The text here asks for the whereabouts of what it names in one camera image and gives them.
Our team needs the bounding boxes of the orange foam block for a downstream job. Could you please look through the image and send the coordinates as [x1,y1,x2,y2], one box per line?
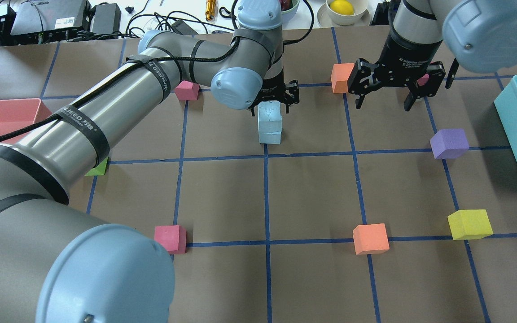
[330,63,355,94]
[353,223,390,255]

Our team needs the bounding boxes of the blue bowl with fruit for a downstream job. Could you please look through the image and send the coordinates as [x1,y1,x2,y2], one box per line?
[279,0,300,24]

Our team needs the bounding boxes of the pink foam block far right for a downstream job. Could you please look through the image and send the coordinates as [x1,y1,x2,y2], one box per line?
[174,80,200,101]

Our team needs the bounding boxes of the orange foam block left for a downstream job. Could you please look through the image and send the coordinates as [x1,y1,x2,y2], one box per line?
[353,223,390,255]

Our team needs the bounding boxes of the pink foam block far left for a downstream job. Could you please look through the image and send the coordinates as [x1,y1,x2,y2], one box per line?
[154,225,187,255]

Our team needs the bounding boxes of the light blue foam block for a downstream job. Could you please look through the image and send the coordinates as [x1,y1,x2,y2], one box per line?
[258,131,282,144]

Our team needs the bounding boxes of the yellow foam block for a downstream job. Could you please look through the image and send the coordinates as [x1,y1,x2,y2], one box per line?
[447,210,494,240]

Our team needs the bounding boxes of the pink plastic tray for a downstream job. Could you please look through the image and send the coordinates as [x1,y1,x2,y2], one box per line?
[0,98,52,135]

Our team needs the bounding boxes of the pink foam block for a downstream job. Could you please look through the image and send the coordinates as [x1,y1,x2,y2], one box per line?
[174,80,200,101]
[416,74,429,87]
[154,225,187,255]

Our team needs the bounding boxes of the purple foam block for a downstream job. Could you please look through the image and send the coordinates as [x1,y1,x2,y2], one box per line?
[429,128,470,159]

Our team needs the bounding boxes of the beige bowl with lemon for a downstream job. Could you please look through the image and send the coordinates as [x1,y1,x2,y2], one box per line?
[316,0,371,27]

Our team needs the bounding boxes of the yellow lemon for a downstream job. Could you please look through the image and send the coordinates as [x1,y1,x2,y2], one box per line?
[329,0,355,16]

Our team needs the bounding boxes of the pink foam block near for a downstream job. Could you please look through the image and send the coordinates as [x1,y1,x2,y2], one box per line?
[416,74,429,87]

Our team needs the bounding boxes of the black power adapter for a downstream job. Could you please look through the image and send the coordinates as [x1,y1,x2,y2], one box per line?
[171,19,198,35]

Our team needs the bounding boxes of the orange foam block right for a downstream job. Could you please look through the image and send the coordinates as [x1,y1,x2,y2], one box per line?
[330,63,355,94]

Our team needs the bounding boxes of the green foam block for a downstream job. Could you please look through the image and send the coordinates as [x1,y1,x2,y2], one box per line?
[85,157,109,176]

